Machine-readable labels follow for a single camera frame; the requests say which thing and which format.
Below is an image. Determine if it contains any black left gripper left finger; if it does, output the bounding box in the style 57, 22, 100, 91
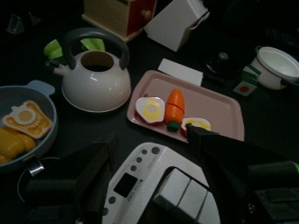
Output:
22, 131, 118, 224

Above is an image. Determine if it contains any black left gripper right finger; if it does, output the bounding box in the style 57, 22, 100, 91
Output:
184, 122, 299, 224

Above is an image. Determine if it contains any green sushi piece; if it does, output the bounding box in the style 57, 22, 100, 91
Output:
232, 65, 262, 97

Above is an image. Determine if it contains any green toy leaf piece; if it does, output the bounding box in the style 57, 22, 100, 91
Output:
41, 38, 106, 65

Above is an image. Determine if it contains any red toy apple half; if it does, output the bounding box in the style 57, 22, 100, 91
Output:
134, 94, 166, 126
178, 116, 212, 137

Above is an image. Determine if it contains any white toy kitchen appliance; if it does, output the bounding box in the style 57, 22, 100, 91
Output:
101, 142, 221, 224

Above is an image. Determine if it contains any yellow toy pepper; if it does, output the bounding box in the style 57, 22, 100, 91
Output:
0, 127, 38, 165

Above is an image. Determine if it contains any pink toy tray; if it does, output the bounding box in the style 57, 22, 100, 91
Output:
125, 69, 245, 144

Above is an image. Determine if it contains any toy toast with egg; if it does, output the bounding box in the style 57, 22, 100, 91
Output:
1, 100, 53, 140

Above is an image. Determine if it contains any toy carrot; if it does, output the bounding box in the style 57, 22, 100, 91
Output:
162, 88, 185, 132

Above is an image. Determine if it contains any blue toy pot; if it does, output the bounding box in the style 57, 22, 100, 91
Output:
0, 80, 60, 173

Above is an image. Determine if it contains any black toy lid with knob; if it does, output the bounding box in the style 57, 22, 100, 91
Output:
204, 51, 242, 78

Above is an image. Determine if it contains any white flat card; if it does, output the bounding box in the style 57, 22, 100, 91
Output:
156, 58, 204, 88

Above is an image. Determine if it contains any white toy saucepan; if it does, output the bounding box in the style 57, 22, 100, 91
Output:
249, 45, 299, 91

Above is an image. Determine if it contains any white toy knife block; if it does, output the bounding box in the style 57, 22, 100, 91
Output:
142, 0, 210, 53

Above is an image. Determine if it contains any wooden toy box red panel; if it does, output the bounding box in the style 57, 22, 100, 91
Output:
80, 0, 158, 43

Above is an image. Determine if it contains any white toy kettle grey handle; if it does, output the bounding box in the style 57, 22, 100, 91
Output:
44, 26, 133, 114

